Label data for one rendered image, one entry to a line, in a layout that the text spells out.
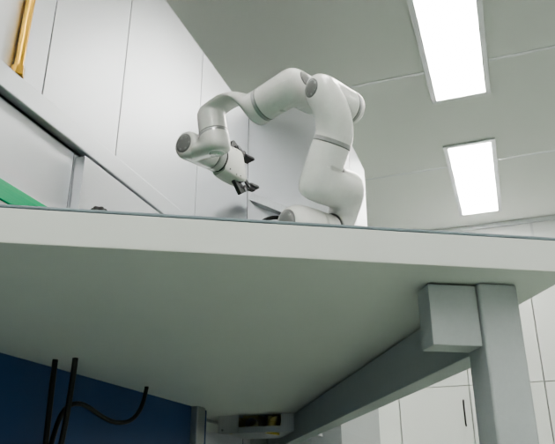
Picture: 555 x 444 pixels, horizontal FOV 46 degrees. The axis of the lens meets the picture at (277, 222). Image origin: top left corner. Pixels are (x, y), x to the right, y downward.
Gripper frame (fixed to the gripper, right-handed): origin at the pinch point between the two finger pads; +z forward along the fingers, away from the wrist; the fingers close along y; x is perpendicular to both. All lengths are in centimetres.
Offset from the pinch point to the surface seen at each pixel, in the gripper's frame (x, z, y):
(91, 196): -20.8, -41.9, 10.7
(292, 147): -28, 76, -48
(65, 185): -22, -49, 9
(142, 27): -22, -16, -56
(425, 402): -103, 335, 46
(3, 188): 17, -91, 37
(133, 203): -25.5, -22.8, 5.5
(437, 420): -97, 335, 60
